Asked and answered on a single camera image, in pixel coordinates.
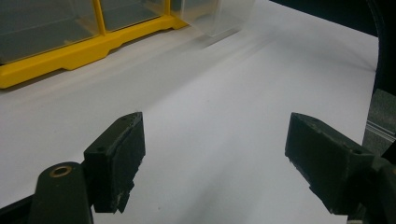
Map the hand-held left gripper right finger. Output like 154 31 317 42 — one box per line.
284 112 376 216

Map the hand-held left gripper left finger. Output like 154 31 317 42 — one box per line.
83 111 147 215

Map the yellow black drawer organizer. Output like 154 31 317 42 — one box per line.
0 0 191 90

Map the clear pulled-out organizer drawer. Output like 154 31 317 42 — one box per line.
170 0 257 38

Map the set of clear organizer drawers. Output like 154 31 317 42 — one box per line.
0 0 171 65

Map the metal floor rail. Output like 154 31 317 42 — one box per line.
364 119 396 144

